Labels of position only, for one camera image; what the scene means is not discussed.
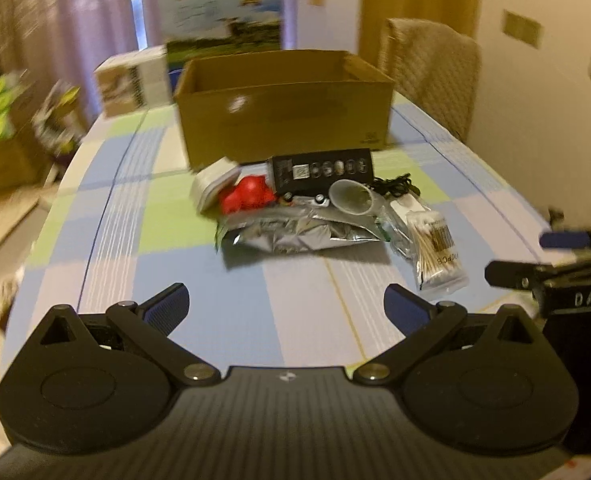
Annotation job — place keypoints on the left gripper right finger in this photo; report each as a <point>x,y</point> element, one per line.
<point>426,327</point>

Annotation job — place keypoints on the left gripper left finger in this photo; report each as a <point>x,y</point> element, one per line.
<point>146,328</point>

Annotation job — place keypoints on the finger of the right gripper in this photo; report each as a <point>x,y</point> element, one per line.
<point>519,275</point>
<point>570,240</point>

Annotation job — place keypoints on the cotton swab bag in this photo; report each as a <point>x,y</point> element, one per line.
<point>438,267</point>

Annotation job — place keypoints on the clear plastic cup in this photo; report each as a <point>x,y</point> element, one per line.
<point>351,197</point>

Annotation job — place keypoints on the white power adapter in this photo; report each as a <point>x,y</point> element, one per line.
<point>210,181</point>

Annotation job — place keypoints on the silver foil pouch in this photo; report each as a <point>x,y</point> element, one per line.
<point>287,230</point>

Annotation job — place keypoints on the red cat figurine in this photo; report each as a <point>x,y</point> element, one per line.
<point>249,193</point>

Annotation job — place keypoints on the black product box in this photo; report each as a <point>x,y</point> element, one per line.
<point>310,174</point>

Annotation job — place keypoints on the clear plastic case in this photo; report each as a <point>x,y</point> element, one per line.
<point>393,216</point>

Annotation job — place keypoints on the small toy car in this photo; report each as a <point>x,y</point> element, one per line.
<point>290,199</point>

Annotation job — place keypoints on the checkered tablecloth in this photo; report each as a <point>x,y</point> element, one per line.
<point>123,227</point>

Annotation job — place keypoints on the quilted chair cover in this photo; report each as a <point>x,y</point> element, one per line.
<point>434,67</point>

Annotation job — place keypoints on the white plastic bag clutter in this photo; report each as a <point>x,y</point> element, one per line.
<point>59,123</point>

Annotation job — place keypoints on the cardboard box with tissues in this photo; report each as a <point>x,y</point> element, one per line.
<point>22,159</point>

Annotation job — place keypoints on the brown cardboard box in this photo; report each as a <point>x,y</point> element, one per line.
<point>250,107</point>

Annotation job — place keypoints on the white appliance box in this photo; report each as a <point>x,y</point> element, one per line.
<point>132,81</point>

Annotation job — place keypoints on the blue flat box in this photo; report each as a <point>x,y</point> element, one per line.
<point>174,78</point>

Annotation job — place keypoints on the milk carton gift box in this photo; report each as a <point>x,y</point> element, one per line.
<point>196,28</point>

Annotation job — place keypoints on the wall socket plates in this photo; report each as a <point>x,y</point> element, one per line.
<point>528,31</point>

